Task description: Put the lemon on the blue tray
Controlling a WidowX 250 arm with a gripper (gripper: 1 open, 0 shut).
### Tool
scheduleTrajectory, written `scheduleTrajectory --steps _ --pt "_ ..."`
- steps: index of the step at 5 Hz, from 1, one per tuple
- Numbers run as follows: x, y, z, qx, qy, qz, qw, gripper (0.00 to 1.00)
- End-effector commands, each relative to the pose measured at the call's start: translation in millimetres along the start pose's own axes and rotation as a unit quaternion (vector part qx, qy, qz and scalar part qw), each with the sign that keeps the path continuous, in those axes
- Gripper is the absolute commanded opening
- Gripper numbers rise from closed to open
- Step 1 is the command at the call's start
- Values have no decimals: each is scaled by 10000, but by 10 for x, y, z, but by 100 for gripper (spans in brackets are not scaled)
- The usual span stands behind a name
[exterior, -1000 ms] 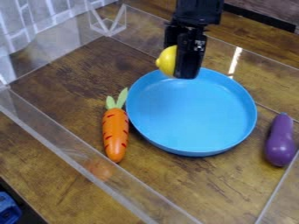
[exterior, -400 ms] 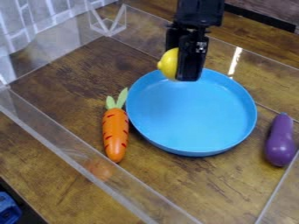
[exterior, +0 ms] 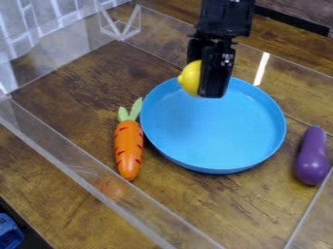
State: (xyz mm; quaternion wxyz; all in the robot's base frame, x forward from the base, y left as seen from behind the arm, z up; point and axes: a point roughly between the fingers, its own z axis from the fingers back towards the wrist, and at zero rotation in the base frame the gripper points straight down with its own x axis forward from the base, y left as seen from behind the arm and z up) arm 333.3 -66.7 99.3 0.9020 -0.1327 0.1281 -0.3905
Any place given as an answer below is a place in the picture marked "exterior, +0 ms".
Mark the orange toy carrot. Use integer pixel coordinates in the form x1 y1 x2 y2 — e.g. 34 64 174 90
114 98 143 181

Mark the clear acrylic barrier wall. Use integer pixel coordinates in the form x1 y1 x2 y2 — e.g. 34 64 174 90
0 0 333 249

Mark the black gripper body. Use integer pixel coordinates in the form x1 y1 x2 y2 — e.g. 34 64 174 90
189 0 256 49

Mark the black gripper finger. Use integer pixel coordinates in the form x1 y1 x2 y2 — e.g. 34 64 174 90
198 46 236 98
187 38 205 62

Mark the blue object at corner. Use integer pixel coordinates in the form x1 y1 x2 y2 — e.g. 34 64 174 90
0 213 24 249

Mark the purple toy eggplant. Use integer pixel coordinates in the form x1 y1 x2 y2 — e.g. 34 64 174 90
296 125 329 186

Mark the yellow toy lemon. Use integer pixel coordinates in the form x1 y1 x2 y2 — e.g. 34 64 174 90
177 60 202 96

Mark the blue round plastic tray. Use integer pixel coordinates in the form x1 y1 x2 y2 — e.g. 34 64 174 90
141 78 286 174

